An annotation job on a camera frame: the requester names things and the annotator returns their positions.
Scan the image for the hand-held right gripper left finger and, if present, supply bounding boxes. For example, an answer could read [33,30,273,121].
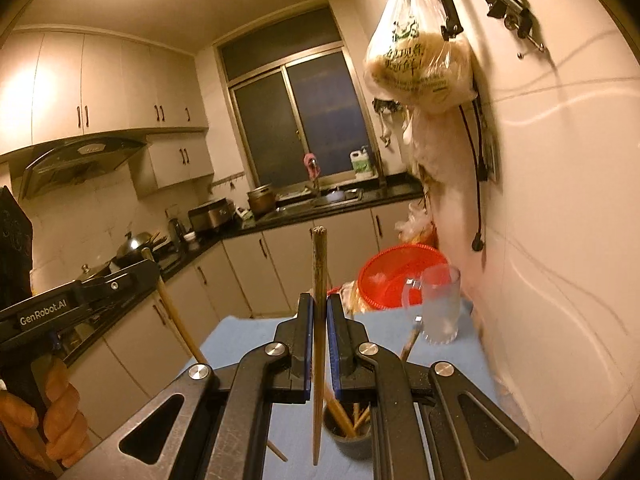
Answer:
[60,292,315,480]

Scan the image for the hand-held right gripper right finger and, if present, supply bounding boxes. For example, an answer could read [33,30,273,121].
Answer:
[326,294,573,480]

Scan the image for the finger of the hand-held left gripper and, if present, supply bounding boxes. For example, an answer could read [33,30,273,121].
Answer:
[75,260,161,311]

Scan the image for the black chopstick holder cup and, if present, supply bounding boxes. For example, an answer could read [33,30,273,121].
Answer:
[321,399,375,457]

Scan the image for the person's left hand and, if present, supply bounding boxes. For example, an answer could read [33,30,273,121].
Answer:
[0,357,93,466]

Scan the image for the black wok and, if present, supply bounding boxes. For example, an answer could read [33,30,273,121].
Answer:
[112,231,157,267]

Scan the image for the yellowish plastic bag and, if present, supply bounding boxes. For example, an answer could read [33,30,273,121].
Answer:
[340,280,367,319]

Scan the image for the black kettle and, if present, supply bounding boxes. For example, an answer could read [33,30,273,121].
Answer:
[167,217,187,252]

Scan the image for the blue tablecloth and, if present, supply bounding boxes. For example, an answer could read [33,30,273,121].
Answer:
[199,295,501,480]

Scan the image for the red plastic basket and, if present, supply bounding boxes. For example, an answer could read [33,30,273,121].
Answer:
[357,244,451,312]

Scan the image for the silver rice cooker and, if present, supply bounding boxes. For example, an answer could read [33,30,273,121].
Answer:
[187,197,236,234]

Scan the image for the white lower cabinets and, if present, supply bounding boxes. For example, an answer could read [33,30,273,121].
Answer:
[65,200,437,442]

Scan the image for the white cabinets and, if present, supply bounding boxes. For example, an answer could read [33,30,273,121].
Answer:
[0,30,211,157]
[65,200,437,442]

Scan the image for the clear glass mug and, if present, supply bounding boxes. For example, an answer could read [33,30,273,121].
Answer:
[402,265,462,346]

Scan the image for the range hood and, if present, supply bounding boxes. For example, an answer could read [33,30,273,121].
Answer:
[10,135,152,202]

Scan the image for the black kitchen countertop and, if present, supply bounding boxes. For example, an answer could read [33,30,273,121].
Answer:
[50,175,427,363]

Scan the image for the crumpled white plastic bag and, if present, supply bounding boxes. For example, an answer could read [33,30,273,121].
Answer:
[394,201,437,247]

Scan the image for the kitchen sink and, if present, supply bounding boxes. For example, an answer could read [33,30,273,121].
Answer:
[277,187,365,211]

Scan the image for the brown cooking pot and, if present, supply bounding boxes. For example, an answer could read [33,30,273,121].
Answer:
[247,183,279,219]

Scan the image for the kitchen faucet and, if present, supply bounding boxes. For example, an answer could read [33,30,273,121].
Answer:
[310,160,327,202]

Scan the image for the white detergent bottle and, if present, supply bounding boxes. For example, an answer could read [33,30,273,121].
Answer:
[349,147,377,181]

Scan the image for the white upper cabinets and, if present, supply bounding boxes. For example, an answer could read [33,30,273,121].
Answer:
[0,30,211,157]

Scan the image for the hanging white plastic bags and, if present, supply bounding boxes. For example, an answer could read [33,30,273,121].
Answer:
[399,105,482,198]

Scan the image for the kitchen window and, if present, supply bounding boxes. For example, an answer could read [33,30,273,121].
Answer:
[215,4,382,187]

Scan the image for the hanging bag of noodles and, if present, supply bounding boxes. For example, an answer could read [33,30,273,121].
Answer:
[362,0,479,114]

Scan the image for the small white wall cabinet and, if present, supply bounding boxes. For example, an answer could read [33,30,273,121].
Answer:
[129,132,217,199]

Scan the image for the black power cable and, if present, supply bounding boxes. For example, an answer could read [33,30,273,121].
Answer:
[456,100,489,254]

